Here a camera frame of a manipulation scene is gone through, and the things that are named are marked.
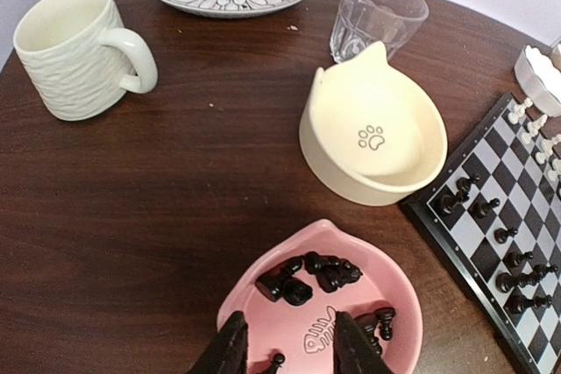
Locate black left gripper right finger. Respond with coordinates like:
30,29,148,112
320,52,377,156
333,311,392,374

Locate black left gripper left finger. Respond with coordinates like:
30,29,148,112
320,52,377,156
187,310,248,374

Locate black pawn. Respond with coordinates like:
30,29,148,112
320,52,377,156
471,198,501,219
456,173,480,193
494,228,518,243

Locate black chess piece tall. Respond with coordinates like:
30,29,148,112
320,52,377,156
506,294,552,314

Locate black chess piece in bowl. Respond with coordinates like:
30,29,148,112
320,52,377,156
267,352,286,374
283,279,313,307
255,256,302,302
303,251,363,293
374,307,396,341

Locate white chess piece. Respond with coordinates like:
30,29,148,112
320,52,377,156
546,159,561,182
536,134,561,165

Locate pink cat-shaped bowl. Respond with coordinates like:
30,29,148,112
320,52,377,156
217,219,423,373

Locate black white chessboard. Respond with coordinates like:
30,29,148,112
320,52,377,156
400,93,560,373

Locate cream cat-shaped bowl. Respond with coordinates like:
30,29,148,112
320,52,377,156
299,41,448,207

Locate white pawn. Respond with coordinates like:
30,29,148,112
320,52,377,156
521,114,548,145
508,97,533,124

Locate white scalloped bowl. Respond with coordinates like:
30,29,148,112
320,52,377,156
514,44,560,117

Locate clear drinking glass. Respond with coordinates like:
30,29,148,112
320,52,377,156
330,0,430,63

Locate white mug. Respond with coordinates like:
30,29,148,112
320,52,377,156
13,0,158,122

